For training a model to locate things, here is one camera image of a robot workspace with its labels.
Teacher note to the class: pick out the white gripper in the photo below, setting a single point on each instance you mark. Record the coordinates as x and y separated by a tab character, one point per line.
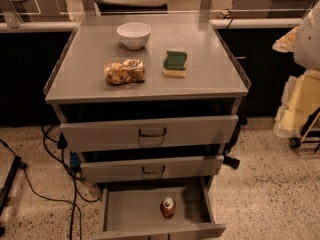
308	42

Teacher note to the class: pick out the red coke can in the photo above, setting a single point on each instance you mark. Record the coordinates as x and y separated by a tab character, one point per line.
168	207

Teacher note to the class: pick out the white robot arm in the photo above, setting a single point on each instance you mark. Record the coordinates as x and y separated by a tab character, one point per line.
307	51

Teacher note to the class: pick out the top grey drawer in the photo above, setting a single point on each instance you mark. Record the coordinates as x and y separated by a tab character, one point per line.
149	133

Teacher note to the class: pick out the grey drawer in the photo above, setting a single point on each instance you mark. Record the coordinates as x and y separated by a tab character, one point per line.
150	169
149	133
131	211

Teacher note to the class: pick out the grey drawer cabinet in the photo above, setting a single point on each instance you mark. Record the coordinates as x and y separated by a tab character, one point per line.
213	86

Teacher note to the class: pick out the middle grey drawer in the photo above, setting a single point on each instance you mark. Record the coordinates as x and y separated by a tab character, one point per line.
150	169

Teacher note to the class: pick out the bottom grey drawer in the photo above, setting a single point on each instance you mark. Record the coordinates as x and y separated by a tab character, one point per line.
131	211

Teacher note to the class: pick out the black wheeled cart base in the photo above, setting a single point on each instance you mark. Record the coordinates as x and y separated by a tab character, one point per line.
310	132

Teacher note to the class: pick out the green yellow sponge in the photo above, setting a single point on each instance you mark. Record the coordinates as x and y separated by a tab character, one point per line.
175	64

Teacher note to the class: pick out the black power plug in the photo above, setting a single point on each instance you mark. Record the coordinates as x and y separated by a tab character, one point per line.
232	162

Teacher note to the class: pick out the white ceramic bowl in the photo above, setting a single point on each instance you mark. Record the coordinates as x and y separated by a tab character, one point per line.
134	35

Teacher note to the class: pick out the crumpled chip bag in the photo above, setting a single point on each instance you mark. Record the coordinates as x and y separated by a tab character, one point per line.
125	71

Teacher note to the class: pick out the black stand leg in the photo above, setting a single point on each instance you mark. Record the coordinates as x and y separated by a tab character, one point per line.
5	190

